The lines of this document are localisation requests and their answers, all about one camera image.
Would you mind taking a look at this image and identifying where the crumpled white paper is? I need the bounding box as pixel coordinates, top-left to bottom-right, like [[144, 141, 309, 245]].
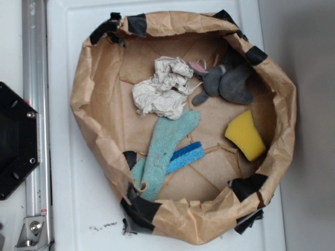
[[132, 56, 201, 120]]

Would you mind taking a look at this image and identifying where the yellow sponge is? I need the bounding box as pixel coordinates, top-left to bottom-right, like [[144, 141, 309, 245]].
[[225, 110, 266, 162]]

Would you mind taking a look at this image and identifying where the white tray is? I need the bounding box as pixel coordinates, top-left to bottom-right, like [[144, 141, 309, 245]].
[[47, 1, 286, 250]]

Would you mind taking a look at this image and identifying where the brown paper bag bin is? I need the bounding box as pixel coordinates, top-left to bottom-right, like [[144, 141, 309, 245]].
[[70, 10, 297, 245]]

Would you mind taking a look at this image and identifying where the teal terry cloth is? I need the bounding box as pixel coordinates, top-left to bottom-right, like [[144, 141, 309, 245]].
[[131, 110, 200, 202]]

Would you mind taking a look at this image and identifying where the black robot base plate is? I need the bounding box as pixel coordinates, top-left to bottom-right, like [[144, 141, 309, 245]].
[[1, 82, 40, 201]]

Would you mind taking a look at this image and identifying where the grey plush bunny toy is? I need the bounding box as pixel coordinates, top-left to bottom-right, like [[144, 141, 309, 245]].
[[188, 61, 253, 106]]

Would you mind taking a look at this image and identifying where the blue sponge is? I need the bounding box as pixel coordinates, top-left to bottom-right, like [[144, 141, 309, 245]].
[[166, 141, 205, 174]]

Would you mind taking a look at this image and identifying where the metal corner bracket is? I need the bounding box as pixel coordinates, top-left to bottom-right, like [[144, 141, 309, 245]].
[[15, 215, 49, 250]]

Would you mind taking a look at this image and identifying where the aluminium extrusion rail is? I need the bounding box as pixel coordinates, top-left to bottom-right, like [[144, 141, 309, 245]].
[[22, 1, 54, 250]]

